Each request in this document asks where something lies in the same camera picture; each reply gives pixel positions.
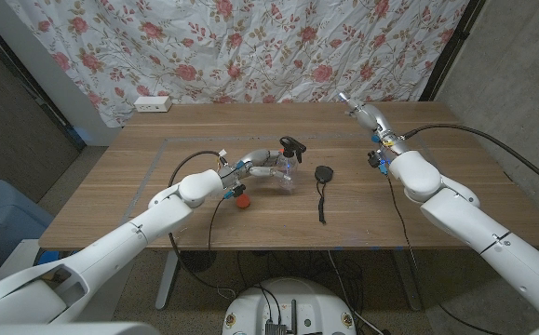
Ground black backdrop stand pole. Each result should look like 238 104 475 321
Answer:
418 0 488 102

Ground black floor cable bundle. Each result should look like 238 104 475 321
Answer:
236 249 368 327

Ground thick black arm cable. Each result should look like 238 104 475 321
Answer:
167 150 228 299
401 123 539 196

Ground white wall pillar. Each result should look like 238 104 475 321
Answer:
0 0 121 148

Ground grey table leg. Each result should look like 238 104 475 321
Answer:
155 248 182 312
392 248 424 312

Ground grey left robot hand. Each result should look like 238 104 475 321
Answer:
229 148 297 183

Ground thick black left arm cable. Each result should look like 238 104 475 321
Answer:
167 150 228 299

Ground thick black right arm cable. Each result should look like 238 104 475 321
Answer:
401 123 539 196

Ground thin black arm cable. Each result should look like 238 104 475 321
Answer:
384 174 507 335
207 194 227 255

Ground clear spray bottle black sprayer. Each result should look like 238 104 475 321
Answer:
274 135 307 193

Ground black round gadget with lanyard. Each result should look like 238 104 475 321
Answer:
314 165 335 225

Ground black frame bar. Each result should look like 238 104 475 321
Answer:
0 8 88 151

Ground black round floor base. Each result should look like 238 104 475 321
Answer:
178 249 218 275

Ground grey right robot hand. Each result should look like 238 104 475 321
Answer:
337 91 411 155

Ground floral backdrop cloth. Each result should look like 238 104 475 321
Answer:
6 0 470 129

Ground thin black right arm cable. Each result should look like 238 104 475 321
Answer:
384 174 507 335

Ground white power strip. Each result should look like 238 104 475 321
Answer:
133 95 173 114

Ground white robot torso base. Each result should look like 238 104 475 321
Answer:
222 277 357 335

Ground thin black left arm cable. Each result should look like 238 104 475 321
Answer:
207 194 227 255

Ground white floor cable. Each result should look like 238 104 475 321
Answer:
327 250 386 335

